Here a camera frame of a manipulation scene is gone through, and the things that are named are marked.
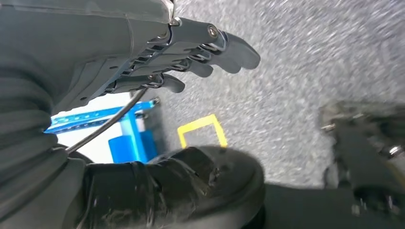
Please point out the blue steel shelf rack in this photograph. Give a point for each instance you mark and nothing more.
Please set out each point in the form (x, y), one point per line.
(95, 116)

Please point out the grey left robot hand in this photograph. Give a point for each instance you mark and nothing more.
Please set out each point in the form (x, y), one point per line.
(95, 47)

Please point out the ribbed grey left arm sleeve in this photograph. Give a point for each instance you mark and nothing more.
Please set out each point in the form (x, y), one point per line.
(25, 132)

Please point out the warped yellow floor tape square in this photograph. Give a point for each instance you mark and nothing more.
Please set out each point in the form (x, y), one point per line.
(196, 124)

